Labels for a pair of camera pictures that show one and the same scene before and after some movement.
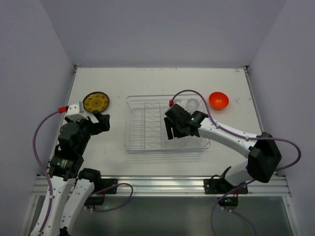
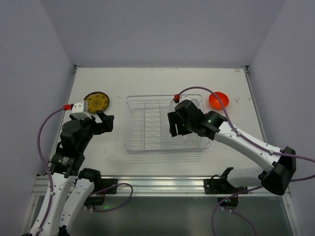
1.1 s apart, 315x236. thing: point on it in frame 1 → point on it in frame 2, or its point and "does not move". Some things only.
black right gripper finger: x=168 y=124 → x=172 y=117
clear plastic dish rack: x=145 y=132 does not move
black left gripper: x=96 y=124 does not move
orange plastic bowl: x=218 y=100 does not move
